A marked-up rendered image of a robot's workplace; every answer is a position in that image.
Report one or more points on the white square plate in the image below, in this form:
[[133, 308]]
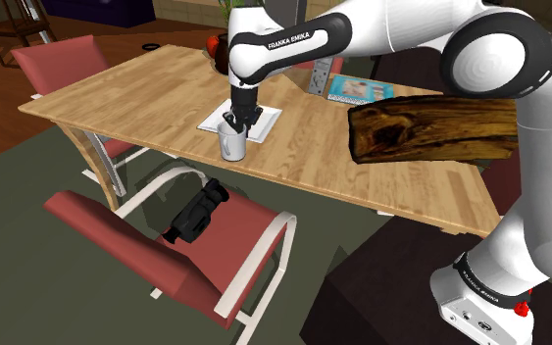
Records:
[[268, 119]]

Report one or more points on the dark blue sofa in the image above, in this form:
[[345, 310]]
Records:
[[98, 10]]

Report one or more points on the dark brown wooden block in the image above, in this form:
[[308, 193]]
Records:
[[438, 129]]

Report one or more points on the blue picture book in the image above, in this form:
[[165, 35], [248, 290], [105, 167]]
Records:
[[359, 90]]

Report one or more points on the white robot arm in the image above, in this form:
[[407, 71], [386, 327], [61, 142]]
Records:
[[543, 191]]

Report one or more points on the red apple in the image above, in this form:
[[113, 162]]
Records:
[[212, 46]]

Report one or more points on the dark robot stand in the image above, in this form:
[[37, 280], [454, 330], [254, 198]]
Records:
[[390, 286]]

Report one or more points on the red chair with white frame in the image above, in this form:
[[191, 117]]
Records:
[[55, 64], [237, 229]]

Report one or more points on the light wooden table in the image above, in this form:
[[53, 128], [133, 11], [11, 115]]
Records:
[[160, 91]]

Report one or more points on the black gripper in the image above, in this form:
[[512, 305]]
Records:
[[244, 101]]

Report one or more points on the dark wooden chair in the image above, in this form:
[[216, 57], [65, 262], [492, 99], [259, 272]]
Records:
[[12, 26]]

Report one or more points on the dark vase with green plant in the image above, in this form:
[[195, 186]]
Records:
[[221, 57]]

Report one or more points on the grey remote control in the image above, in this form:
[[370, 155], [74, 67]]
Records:
[[320, 79]]

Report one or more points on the white mug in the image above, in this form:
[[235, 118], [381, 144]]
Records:
[[233, 145]]

